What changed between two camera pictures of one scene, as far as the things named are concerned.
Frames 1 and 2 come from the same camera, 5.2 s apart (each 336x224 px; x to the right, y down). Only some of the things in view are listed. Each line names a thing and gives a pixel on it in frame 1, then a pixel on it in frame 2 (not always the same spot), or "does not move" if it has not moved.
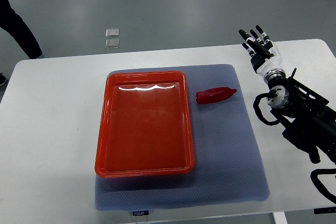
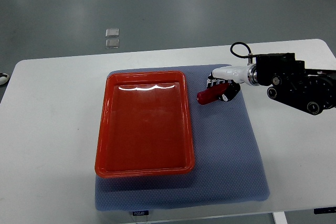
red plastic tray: [144, 127] does not move
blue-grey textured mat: [228, 168] does not move
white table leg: [280, 217] does not move
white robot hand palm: [274, 60] → [247, 74]
